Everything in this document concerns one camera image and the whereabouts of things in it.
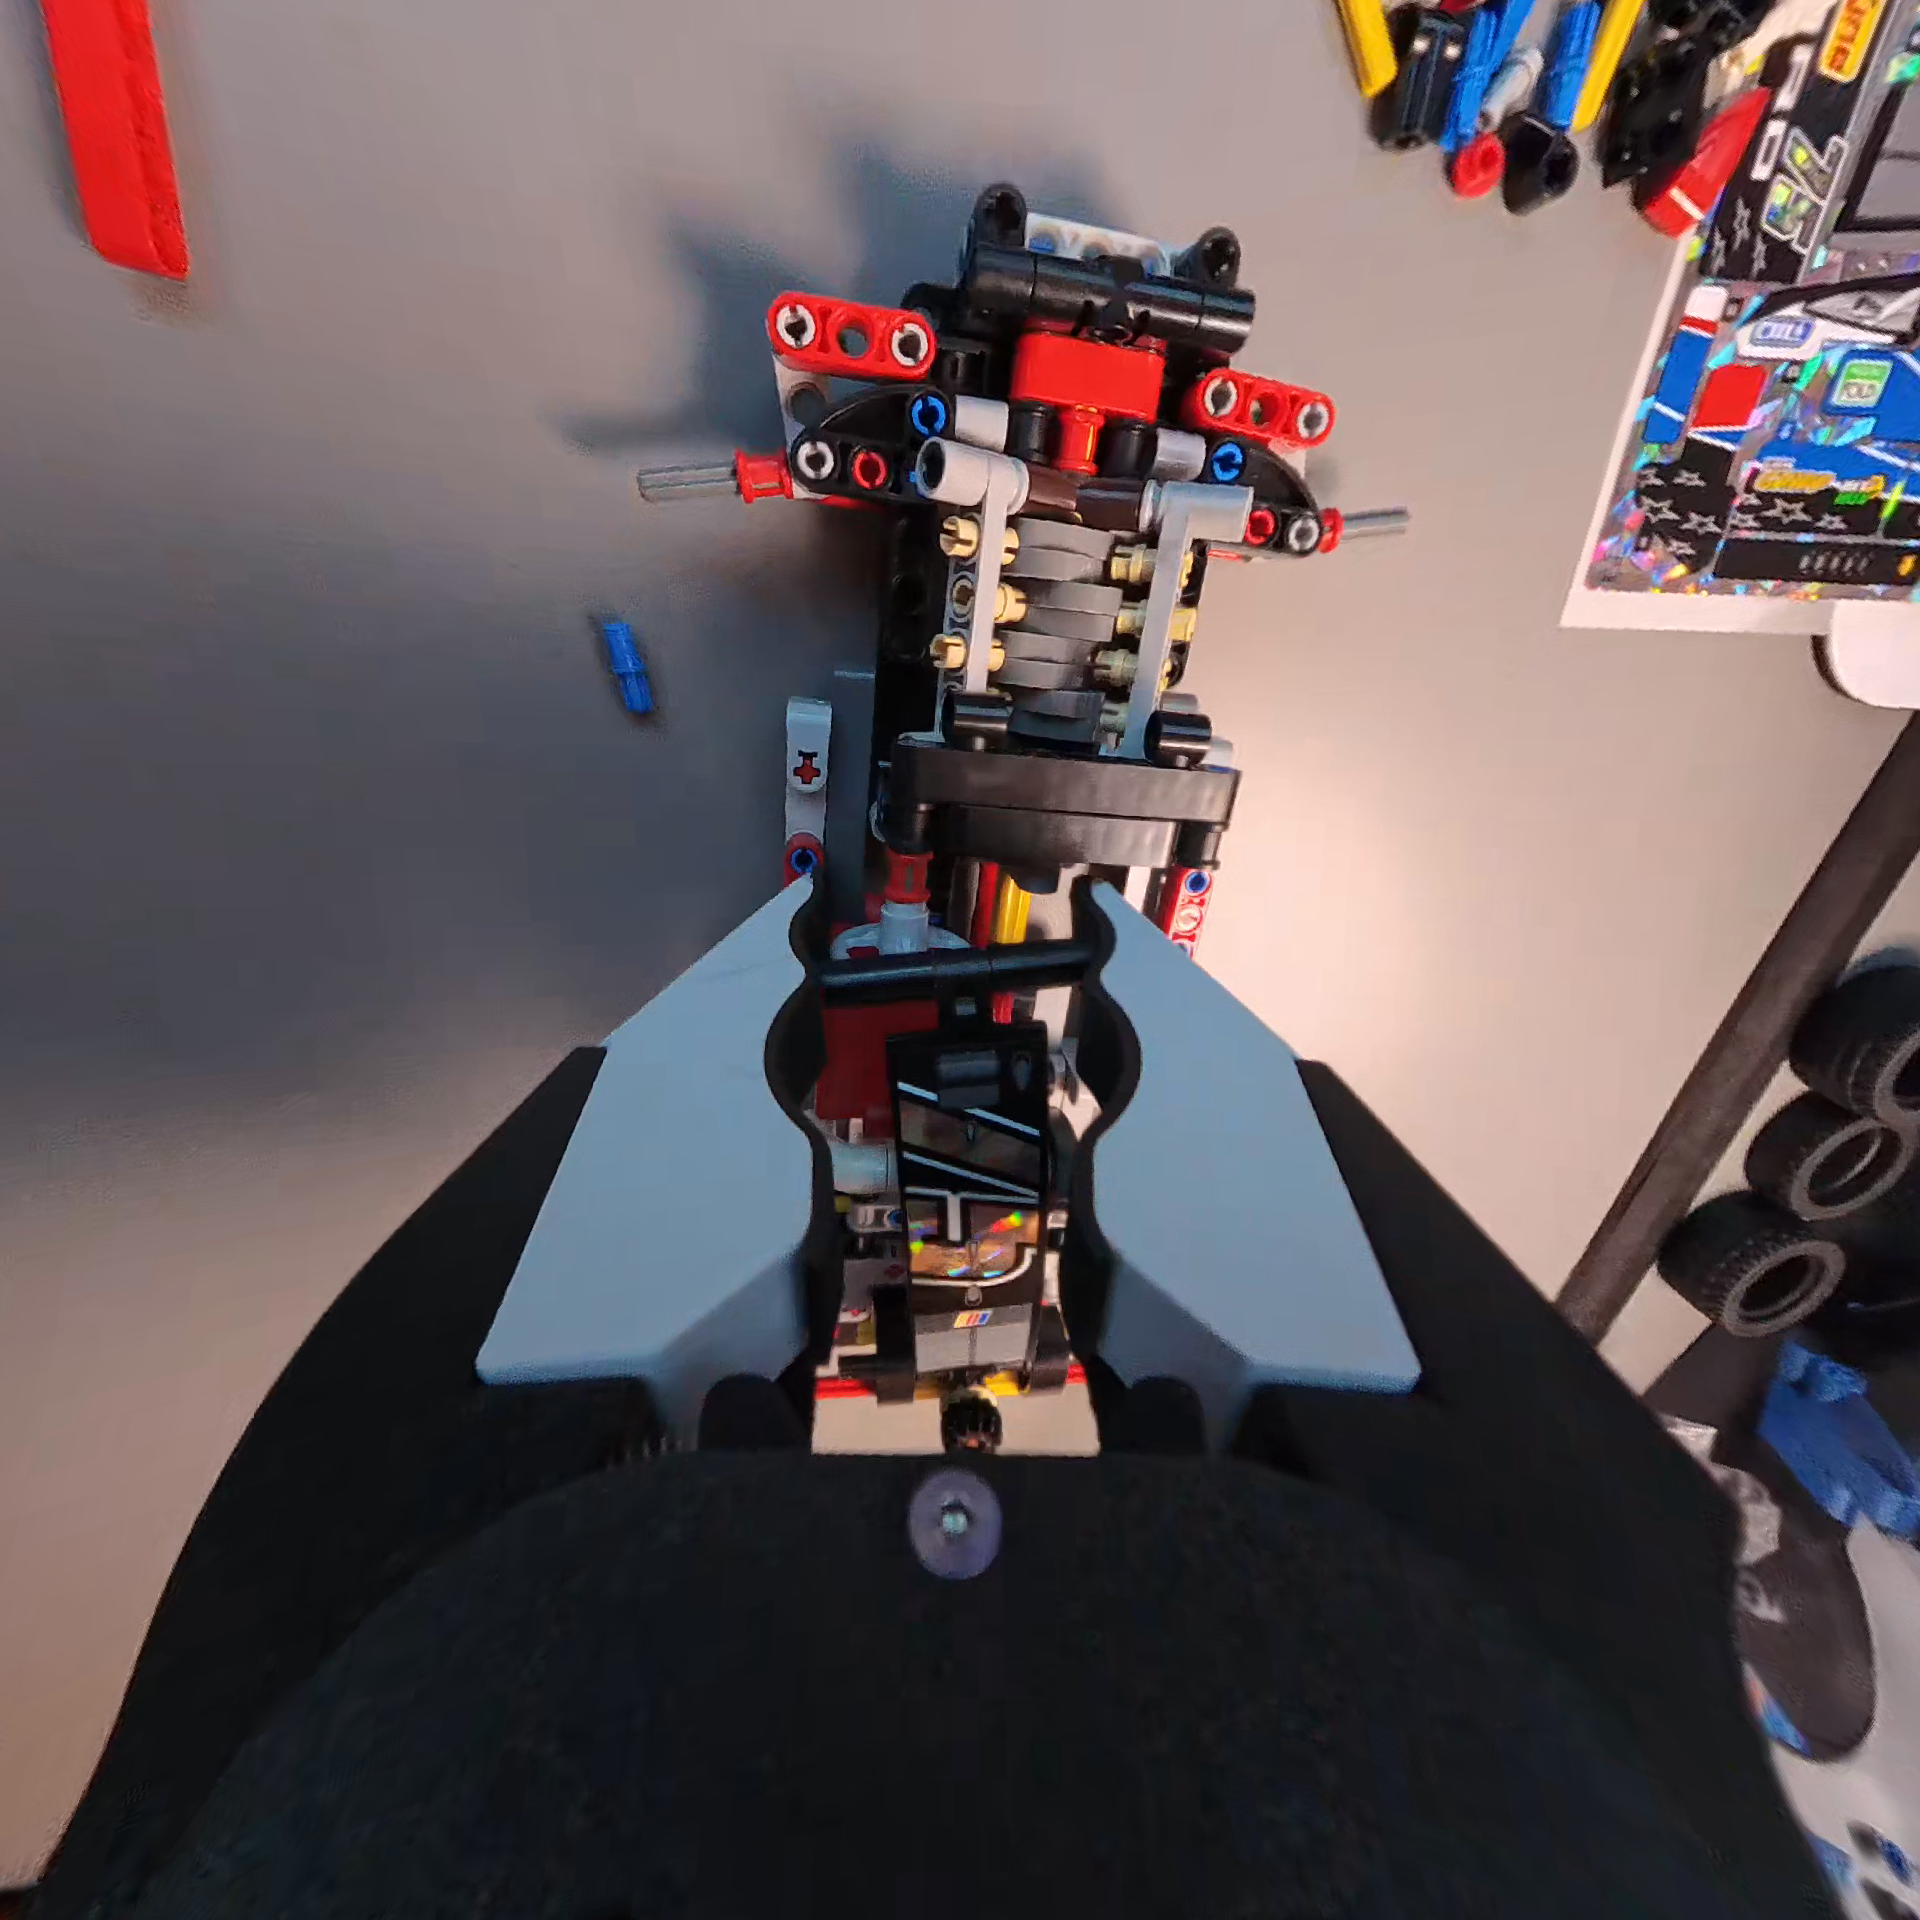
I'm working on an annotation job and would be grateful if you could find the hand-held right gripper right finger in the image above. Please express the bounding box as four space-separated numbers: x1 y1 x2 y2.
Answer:
1064 879 1424 1430

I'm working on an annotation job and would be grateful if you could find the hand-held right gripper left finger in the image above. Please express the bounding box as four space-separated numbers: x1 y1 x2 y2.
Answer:
476 878 840 1430

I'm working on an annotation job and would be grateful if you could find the partly built lego car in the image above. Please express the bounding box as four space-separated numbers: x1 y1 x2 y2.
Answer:
638 182 1412 1460

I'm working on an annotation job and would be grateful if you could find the long red lego beam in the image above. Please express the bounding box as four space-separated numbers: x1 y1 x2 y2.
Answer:
37 0 192 280

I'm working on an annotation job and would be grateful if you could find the pile of mixed lego pieces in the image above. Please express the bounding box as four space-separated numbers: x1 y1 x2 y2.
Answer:
1332 0 1776 240

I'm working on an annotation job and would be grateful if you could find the colourful sticker sheet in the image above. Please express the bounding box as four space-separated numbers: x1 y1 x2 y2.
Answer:
1558 0 1920 634

